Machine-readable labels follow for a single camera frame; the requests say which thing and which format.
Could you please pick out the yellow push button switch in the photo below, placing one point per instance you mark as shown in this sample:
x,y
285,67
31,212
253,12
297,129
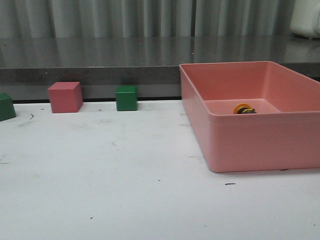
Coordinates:
x,y
244,108

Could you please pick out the green cube block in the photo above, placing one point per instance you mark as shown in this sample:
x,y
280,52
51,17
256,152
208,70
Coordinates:
x,y
126,98

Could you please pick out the pink plastic bin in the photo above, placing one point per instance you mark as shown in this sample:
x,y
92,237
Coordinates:
x,y
284,133

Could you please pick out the pink cube block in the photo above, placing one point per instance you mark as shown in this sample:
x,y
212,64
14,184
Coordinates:
x,y
65,97

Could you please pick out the green block at left edge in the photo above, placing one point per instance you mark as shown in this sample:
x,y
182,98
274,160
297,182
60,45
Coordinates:
x,y
7,110

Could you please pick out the grey curtain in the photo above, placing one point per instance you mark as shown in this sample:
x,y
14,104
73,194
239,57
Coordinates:
x,y
143,18

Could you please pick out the white appliance in background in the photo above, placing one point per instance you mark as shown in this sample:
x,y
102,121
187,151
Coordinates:
x,y
305,20

